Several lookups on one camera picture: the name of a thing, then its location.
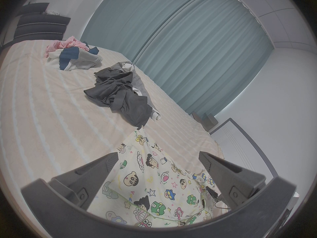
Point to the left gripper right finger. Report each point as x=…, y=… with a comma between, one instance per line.
x=232, y=182

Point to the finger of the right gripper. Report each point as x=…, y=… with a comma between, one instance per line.
x=211, y=192

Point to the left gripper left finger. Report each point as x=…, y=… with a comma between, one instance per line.
x=84, y=180

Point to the white printed pyjama top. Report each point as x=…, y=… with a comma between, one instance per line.
x=153, y=180

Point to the grey bedside table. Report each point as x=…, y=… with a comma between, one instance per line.
x=205, y=120

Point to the bed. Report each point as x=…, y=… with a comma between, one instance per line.
x=54, y=113

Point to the black garment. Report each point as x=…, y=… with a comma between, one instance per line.
x=131, y=103

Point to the grey and white garment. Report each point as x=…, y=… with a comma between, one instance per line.
x=140, y=83

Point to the white and blue sweater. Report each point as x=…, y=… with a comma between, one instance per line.
x=81, y=59

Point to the blue-green curtain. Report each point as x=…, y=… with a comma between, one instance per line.
x=210, y=53
x=138, y=18

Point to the pink garment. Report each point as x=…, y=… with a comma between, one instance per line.
x=64, y=45

